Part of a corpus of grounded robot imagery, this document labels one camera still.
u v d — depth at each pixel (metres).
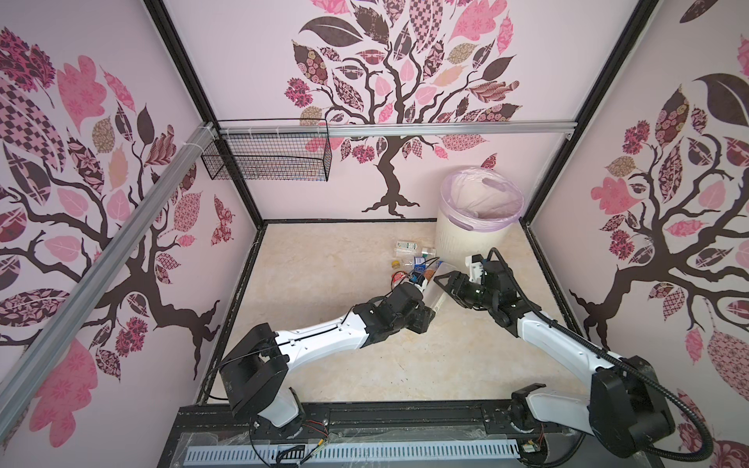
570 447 0.70
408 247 1.05
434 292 0.81
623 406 0.40
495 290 0.65
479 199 1.03
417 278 0.71
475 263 0.78
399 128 0.95
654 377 0.42
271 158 1.22
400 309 0.60
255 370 0.42
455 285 0.74
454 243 0.93
